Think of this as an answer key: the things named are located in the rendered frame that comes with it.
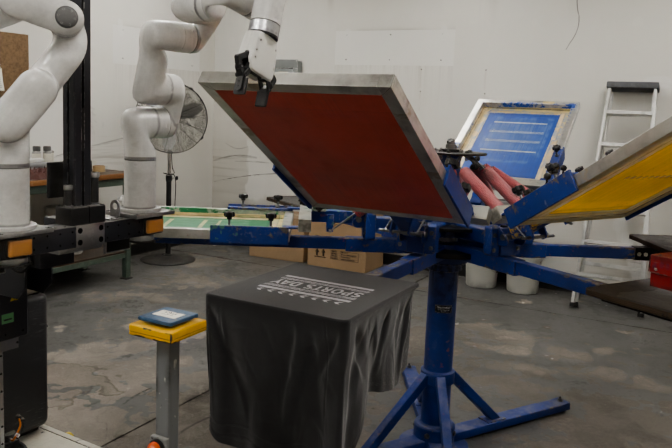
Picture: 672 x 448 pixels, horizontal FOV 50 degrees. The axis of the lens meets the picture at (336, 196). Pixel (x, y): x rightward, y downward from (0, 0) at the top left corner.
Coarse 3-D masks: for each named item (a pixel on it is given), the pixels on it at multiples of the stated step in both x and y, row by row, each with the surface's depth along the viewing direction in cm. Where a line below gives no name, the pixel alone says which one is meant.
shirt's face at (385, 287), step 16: (272, 272) 225; (288, 272) 226; (304, 272) 227; (320, 272) 228; (336, 272) 229; (352, 272) 230; (224, 288) 203; (240, 288) 204; (384, 288) 211; (400, 288) 212; (272, 304) 189; (288, 304) 190; (304, 304) 190; (320, 304) 191; (336, 304) 192; (352, 304) 192; (368, 304) 193
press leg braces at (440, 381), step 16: (416, 384) 308; (464, 384) 321; (400, 400) 306; (416, 400) 352; (480, 400) 328; (400, 416) 303; (448, 416) 295; (480, 416) 337; (496, 416) 335; (384, 432) 300; (448, 432) 291
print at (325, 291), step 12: (288, 276) 221; (252, 288) 205; (264, 288) 205; (276, 288) 206; (288, 288) 206; (300, 288) 207; (312, 288) 207; (324, 288) 208; (336, 288) 208; (348, 288) 209; (360, 288) 210; (324, 300) 195; (336, 300) 196; (348, 300) 196
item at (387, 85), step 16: (208, 80) 196; (224, 80) 194; (288, 80) 184; (304, 80) 182; (320, 80) 180; (336, 80) 178; (352, 80) 176; (368, 80) 174; (384, 80) 172; (384, 96) 175; (400, 96) 176; (400, 112) 180; (240, 128) 217; (416, 128) 187; (256, 144) 225; (416, 144) 193; (272, 160) 233; (432, 160) 200; (288, 176) 241; (432, 176) 208; (304, 192) 250; (336, 208) 256; (352, 208) 251; (448, 208) 226
